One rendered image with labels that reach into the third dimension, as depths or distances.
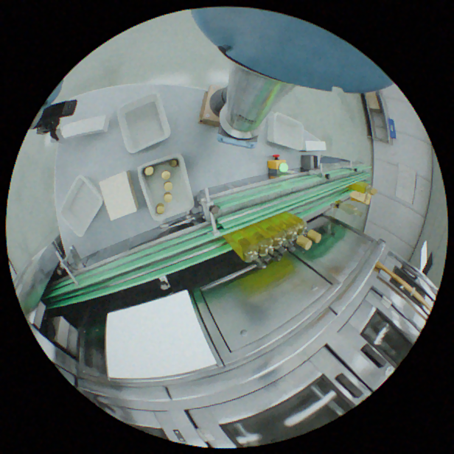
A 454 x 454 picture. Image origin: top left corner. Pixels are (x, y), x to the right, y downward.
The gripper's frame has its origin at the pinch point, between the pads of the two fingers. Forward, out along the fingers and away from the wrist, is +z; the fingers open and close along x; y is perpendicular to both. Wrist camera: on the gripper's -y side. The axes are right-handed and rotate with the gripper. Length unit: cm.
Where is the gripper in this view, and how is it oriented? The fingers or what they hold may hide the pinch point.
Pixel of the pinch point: (70, 122)
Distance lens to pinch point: 65.6
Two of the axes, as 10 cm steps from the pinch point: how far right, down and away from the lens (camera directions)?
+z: -4.0, -3.9, 8.3
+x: -1.6, 9.2, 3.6
